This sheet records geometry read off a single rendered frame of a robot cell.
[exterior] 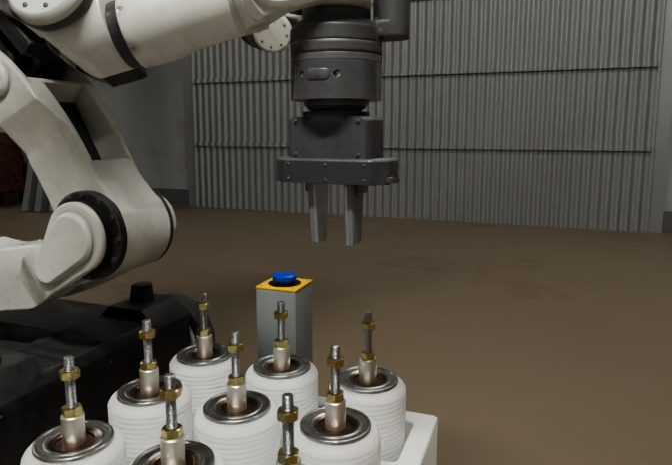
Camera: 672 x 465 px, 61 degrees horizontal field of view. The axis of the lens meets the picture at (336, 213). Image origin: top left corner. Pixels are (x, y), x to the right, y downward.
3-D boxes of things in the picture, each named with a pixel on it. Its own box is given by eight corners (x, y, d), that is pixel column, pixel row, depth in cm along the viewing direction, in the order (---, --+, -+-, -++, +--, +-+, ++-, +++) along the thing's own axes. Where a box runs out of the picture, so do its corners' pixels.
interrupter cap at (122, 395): (101, 401, 66) (101, 396, 66) (147, 376, 73) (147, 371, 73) (153, 414, 63) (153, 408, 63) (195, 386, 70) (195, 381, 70)
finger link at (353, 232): (343, 246, 55) (344, 183, 54) (355, 240, 58) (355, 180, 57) (359, 247, 55) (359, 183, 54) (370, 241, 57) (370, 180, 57)
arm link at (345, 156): (257, 183, 54) (254, 54, 53) (301, 175, 63) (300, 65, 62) (382, 188, 50) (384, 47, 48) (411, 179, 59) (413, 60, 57)
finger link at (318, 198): (328, 238, 59) (328, 179, 58) (315, 244, 56) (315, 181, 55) (314, 237, 60) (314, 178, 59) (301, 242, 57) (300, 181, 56)
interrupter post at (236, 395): (225, 406, 65) (224, 379, 64) (246, 403, 65) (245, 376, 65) (227, 416, 63) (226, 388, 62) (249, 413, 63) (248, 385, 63)
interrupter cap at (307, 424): (340, 404, 65) (340, 399, 65) (386, 431, 60) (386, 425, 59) (285, 426, 61) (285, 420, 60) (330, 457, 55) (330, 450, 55)
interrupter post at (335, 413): (337, 420, 62) (337, 392, 61) (351, 429, 60) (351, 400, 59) (319, 427, 60) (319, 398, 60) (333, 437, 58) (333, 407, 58)
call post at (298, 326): (258, 468, 95) (254, 288, 91) (276, 447, 102) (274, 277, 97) (297, 477, 93) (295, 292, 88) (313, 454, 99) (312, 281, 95)
